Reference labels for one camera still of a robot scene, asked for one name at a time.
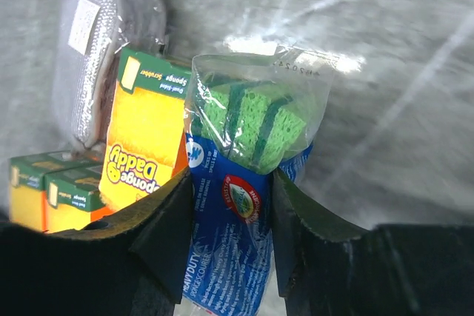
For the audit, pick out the silver mesh scrubber pack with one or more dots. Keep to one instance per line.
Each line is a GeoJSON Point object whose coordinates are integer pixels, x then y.
{"type": "Point", "coordinates": [92, 33]}

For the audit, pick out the orange sponge pack right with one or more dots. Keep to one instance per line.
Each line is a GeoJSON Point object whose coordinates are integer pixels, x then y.
{"type": "Point", "coordinates": [73, 198]}

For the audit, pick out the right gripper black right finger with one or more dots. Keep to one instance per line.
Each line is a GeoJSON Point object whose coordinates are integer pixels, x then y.
{"type": "Point", "coordinates": [326, 265]}

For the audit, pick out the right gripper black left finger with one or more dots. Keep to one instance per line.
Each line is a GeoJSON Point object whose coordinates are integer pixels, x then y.
{"type": "Point", "coordinates": [129, 263]}

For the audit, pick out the orange sponge pack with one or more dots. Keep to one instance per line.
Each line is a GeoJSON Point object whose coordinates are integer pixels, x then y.
{"type": "Point", "coordinates": [145, 139]}
{"type": "Point", "coordinates": [27, 187]}
{"type": "Point", "coordinates": [73, 198]}

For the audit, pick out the blue green sponge pack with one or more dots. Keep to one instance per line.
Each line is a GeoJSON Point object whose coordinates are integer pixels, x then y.
{"type": "Point", "coordinates": [246, 115]}

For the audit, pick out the orange sponge pack upper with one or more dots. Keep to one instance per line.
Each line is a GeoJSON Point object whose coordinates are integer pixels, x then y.
{"type": "Point", "coordinates": [145, 139]}

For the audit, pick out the orange sponge pack left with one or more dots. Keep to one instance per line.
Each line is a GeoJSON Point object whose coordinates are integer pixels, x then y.
{"type": "Point", "coordinates": [27, 187]}

